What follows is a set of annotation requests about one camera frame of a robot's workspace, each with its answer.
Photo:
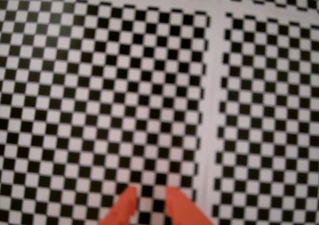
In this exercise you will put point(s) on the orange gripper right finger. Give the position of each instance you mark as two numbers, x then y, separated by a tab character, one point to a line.
184	210

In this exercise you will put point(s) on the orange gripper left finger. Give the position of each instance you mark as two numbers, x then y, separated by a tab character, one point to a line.
119	210

